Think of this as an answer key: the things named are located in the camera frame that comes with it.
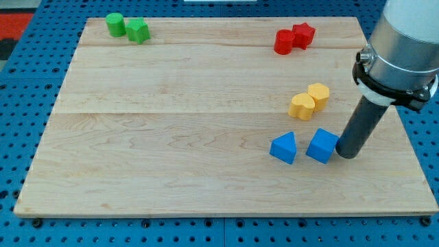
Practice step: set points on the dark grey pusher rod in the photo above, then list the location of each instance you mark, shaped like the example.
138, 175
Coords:
359, 127

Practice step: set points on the blue triangle block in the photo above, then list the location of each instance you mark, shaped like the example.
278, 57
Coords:
284, 148

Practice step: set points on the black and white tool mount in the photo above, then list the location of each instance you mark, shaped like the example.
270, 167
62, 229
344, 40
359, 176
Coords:
381, 95

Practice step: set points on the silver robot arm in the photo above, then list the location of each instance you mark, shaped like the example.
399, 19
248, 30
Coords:
397, 66

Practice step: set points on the yellow heart block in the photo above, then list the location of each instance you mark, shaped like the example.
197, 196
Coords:
302, 106

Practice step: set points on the blue cube block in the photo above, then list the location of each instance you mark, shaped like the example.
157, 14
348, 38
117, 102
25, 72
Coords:
322, 145

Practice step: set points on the green cylinder block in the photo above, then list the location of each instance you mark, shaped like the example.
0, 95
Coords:
115, 24

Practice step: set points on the red star block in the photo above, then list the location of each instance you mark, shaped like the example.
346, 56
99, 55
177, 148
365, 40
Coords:
303, 35

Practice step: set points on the green star block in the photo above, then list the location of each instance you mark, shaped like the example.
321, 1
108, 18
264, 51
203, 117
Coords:
137, 30

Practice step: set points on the wooden board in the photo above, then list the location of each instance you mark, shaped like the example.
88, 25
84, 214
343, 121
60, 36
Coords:
181, 126

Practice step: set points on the red cylinder block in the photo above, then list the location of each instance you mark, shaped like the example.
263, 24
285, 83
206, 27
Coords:
284, 42

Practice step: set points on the yellow hexagon block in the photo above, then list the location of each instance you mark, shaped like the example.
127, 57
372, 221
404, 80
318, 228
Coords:
320, 94

